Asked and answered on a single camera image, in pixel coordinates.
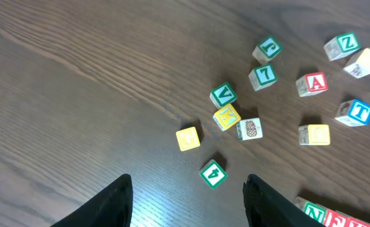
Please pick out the yellow O block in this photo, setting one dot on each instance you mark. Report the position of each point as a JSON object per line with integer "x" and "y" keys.
{"x": 314, "y": 135}

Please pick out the green 4 block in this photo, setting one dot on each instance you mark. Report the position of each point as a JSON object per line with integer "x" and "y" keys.
{"x": 213, "y": 174}

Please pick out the yellow G block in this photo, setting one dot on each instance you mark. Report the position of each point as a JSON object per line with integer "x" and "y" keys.
{"x": 187, "y": 139}

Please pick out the yellow block top row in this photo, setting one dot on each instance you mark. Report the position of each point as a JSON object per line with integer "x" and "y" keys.
{"x": 358, "y": 65}

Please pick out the green 7 block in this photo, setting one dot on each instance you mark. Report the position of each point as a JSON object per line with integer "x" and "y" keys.
{"x": 262, "y": 77}

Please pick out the green J block left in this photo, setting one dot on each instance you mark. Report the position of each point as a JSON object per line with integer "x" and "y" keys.
{"x": 267, "y": 50}

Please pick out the green Z block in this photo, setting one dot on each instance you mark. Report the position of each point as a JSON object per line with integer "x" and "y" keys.
{"x": 341, "y": 46}

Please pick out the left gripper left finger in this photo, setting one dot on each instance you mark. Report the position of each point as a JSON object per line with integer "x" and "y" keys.
{"x": 111, "y": 207}

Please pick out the plain pineapple block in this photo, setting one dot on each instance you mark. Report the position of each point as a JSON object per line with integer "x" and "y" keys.
{"x": 249, "y": 129}

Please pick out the green N block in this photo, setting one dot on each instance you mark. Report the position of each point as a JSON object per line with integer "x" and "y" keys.
{"x": 313, "y": 210}

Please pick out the red E block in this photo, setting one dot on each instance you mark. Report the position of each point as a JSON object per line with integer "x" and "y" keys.
{"x": 334, "y": 219}

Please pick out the blue T block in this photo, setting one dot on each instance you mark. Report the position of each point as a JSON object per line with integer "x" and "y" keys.
{"x": 353, "y": 113}

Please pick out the red A block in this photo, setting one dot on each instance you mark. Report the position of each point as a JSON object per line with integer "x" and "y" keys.
{"x": 311, "y": 84}

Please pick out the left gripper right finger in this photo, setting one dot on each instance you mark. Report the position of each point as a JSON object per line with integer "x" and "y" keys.
{"x": 265, "y": 207}

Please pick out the yellow K block left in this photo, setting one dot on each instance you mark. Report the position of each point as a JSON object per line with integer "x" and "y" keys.
{"x": 226, "y": 117}

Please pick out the green V block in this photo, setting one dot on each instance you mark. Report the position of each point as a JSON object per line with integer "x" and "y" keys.
{"x": 222, "y": 95}

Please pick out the red U block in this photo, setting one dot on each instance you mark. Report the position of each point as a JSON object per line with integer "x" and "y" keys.
{"x": 354, "y": 222}

